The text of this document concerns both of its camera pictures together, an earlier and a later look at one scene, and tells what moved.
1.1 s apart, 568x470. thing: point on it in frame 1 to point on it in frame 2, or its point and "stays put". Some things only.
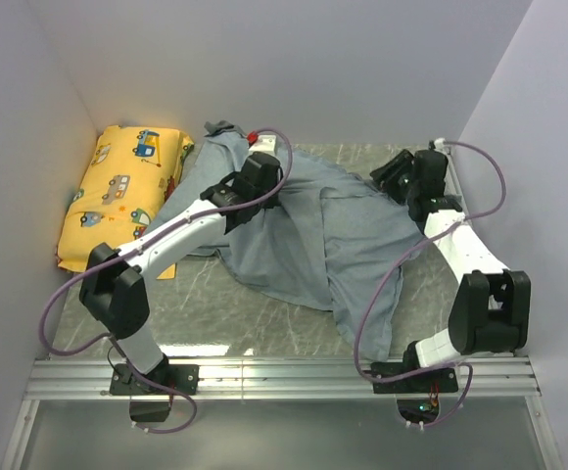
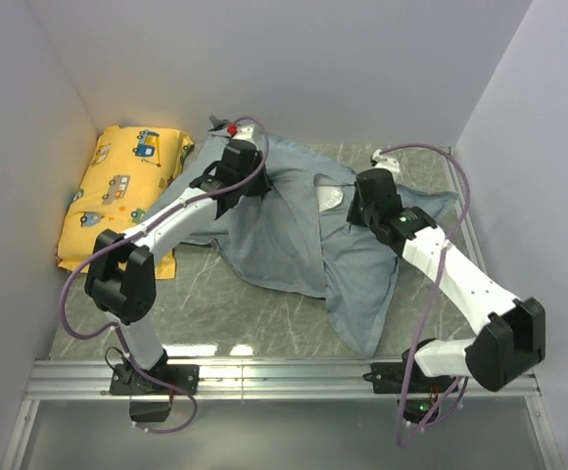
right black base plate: (437, 381) stays put
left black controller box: (149, 410) stays put
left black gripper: (273, 202) to (262, 186)
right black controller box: (416, 410) stays put
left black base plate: (124, 382) stays put
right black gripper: (401, 163) to (355, 216)
